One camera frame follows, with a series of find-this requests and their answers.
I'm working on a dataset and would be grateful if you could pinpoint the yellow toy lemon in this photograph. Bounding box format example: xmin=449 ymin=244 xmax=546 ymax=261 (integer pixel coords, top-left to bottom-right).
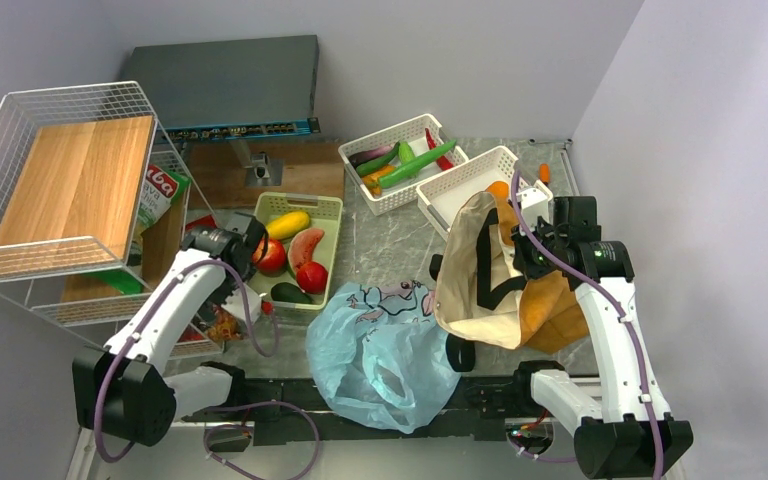
xmin=266 ymin=210 xmax=311 ymax=241

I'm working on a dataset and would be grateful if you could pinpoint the yellow canvas tote bag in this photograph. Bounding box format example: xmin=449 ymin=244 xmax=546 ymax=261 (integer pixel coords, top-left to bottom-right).
xmin=433 ymin=192 xmax=589 ymax=354

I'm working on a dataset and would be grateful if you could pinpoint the long green toy pepper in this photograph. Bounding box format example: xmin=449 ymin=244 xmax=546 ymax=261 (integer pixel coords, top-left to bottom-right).
xmin=379 ymin=139 xmax=457 ymax=189

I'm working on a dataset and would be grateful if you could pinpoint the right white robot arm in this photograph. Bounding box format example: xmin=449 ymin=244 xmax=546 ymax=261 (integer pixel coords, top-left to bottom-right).
xmin=510 ymin=196 xmax=694 ymax=479

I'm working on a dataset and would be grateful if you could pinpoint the red snack packet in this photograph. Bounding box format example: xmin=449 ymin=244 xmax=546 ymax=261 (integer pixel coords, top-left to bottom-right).
xmin=184 ymin=215 xmax=217 ymax=232

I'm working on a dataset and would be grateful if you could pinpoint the red toy tomato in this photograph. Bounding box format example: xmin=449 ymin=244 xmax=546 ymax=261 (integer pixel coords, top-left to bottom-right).
xmin=296 ymin=261 xmax=329 ymax=294

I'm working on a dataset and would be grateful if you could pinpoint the purple toy eggplant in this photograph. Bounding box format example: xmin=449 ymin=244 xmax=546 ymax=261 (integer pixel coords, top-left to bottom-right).
xmin=348 ymin=145 xmax=392 ymax=168

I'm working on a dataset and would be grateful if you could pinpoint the grey metal camera stand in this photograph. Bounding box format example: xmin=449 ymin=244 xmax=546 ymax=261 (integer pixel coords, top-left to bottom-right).
xmin=230 ymin=139 xmax=284 ymax=187

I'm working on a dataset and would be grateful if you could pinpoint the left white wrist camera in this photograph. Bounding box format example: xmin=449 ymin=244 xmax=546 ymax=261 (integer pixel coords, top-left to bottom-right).
xmin=221 ymin=288 xmax=265 ymax=338

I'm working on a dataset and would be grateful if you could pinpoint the red toy chili pepper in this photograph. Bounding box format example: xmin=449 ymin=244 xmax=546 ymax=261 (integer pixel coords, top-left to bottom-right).
xmin=424 ymin=129 xmax=456 ymax=174

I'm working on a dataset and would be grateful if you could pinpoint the green cassava chips bag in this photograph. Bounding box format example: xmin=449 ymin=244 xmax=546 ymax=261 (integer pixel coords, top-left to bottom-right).
xmin=88 ymin=164 xmax=191 ymax=295

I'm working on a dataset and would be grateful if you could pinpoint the dark green toy avocado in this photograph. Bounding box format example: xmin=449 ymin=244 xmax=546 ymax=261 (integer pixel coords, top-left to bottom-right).
xmin=270 ymin=282 xmax=314 ymax=304

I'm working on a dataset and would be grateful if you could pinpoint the orange handled screwdriver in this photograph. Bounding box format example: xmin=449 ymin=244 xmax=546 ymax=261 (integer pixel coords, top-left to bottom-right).
xmin=538 ymin=163 xmax=551 ymax=185

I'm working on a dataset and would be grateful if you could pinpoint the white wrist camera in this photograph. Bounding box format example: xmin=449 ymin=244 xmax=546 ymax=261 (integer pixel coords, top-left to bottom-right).
xmin=221 ymin=288 xmax=265 ymax=338
xmin=514 ymin=185 xmax=553 ymax=231

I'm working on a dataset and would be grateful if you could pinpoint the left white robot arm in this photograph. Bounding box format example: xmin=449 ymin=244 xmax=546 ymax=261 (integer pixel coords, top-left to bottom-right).
xmin=72 ymin=215 xmax=269 ymax=463

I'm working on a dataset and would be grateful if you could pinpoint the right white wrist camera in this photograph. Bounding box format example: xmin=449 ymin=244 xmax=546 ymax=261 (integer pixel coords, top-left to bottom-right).
xmin=514 ymin=185 xmax=553 ymax=231

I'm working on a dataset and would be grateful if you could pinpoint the orange toy carrot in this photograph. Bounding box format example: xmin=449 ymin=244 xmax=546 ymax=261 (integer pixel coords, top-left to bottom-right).
xmin=485 ymin=181 xmax=510 ymax=203

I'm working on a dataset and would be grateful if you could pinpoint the blue printed plastic grocery bag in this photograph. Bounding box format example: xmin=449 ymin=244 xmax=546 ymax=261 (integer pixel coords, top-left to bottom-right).
xmin=305 ymin=280 xmax=461 ymax=434

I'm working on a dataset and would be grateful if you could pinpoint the empty white plastic basket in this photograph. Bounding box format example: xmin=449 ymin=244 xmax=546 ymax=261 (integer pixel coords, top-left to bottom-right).
xmin=417 ymin=146 xmax=540 ymax=241

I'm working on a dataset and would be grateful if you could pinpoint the green toy cucumber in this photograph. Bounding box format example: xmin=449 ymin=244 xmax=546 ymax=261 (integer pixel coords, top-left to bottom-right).
xmin=398 ymin=142 xmax=416 ymax=165

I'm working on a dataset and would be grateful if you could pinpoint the orange toy ginger root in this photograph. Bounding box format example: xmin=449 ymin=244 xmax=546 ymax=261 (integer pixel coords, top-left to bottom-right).
xmin=362 ymin=165 xmax=396 ymax=197

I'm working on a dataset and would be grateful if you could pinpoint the grey network switch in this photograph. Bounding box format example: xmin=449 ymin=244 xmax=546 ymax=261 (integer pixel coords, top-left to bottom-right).
xmin=120 ymin=35 xmax=320 ymax=143

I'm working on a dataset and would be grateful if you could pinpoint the green toy vegetable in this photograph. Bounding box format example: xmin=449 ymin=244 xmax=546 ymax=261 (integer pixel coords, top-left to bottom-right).
xmin=355 ymin=142 xmax=401 ymax=177

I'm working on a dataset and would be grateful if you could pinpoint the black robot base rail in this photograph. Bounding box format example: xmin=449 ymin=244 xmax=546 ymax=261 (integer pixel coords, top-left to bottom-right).
xmin=184 ymin=376 xmax=542 ymax=446

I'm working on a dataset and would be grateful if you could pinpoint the white wire shelf rack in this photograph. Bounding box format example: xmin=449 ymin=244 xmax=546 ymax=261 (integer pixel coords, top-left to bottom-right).
xmin=0 ymin=81 xmax=210 ymax=346

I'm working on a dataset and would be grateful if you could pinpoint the white basket with vegetables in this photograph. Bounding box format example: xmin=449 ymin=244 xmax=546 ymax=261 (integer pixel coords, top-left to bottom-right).
xmin=338 ymin=113 xmax=469 ymax=215

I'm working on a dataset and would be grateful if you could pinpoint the toy watermelon slice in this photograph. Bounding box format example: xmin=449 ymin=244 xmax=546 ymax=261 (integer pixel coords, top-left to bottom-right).
xmin=287 ymin=227 xmax=325 ymax=275

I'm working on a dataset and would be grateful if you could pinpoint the light green plastic basket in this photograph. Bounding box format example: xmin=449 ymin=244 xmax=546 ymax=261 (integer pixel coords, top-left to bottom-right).
xmin=248 ymin=193 xmax=343 ymax=311

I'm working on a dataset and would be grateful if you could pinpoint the red toy apple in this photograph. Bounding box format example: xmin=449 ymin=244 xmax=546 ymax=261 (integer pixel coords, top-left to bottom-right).
xmin=251 ymin=238 xmax=287 ymax=276

